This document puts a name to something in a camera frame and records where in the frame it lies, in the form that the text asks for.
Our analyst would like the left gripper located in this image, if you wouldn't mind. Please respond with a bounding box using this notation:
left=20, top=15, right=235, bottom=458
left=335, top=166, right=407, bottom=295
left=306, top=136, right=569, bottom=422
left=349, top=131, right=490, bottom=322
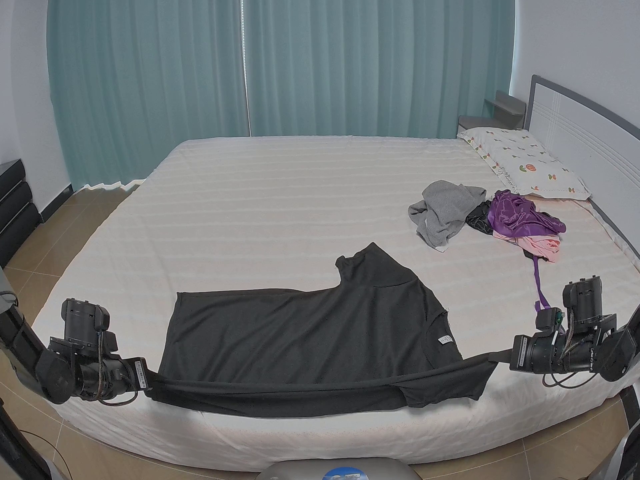
left=126, top=358, right=153, bottom=395

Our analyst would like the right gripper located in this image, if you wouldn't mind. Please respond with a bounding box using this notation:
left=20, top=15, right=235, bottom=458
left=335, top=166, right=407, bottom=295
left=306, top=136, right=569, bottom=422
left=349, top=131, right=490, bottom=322
left=511, top=335, right=541, bottom=371

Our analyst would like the black T-shirt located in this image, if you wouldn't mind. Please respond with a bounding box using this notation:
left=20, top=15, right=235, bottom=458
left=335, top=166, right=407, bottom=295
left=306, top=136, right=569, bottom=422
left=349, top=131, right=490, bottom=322
left=149, top=242, right=501, bottom=419

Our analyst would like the bed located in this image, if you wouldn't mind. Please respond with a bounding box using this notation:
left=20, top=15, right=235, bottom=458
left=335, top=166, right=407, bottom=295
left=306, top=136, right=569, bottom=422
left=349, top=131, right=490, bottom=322
left=30, top=74, right=640, bottom=471

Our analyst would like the pink garment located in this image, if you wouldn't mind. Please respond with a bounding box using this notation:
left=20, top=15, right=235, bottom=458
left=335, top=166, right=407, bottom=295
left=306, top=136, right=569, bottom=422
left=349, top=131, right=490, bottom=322
left=492, top=233, right=562, bottom=264

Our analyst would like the black shiny garment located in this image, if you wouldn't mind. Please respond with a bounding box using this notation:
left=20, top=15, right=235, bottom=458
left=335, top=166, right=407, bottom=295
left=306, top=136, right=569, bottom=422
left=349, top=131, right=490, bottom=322
left=466, top=200, right=493, bottom=236

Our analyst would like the purple garment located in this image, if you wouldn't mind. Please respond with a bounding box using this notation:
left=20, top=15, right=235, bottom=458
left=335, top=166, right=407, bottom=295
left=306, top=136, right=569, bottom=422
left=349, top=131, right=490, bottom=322
left=487, top=189, right=567, bottom=315

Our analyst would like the grey garment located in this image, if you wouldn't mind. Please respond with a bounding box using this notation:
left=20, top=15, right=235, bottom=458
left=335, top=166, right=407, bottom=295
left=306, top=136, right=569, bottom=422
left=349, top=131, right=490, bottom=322
left=408, top=179, right=488, bottom=254

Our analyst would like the white printed pillow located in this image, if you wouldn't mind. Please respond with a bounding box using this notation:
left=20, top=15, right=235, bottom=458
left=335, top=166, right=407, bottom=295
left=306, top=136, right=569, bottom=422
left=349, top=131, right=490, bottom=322
left=457, top=127, right=592, bottom=201

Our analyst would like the black chest of drawers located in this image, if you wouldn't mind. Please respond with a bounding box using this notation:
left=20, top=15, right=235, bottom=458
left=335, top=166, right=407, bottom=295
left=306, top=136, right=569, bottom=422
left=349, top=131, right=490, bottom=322
left=0, top=158, right=42, bottom=269

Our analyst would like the grey bedside table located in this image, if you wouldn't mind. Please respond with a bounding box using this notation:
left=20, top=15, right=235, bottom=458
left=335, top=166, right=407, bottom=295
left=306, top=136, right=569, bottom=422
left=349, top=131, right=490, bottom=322
left=457, top=89, right=528, bottom=131

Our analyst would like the blue-green curtain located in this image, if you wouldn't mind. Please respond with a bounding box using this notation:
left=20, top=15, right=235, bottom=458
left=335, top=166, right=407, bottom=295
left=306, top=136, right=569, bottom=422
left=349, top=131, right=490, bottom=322
left=242, top=0, right=518, bottom=139
left=46, top=0, right=251, bottom=191

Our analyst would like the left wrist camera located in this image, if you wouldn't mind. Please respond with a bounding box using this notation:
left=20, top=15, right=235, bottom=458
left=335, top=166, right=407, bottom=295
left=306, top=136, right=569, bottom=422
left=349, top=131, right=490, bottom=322
left=61, top=298, right=120, bottom=354

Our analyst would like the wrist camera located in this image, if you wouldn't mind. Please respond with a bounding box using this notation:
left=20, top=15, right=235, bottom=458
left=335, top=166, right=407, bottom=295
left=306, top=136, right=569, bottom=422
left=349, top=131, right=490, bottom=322
left=535, top=277, right=615, bottom=336
left=61, top=298, right=120, bottom=354

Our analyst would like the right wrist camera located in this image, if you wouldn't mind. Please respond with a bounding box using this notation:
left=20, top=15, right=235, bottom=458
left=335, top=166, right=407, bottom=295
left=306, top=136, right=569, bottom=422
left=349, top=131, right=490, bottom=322
left=535, top=277, right=615, bottom=336

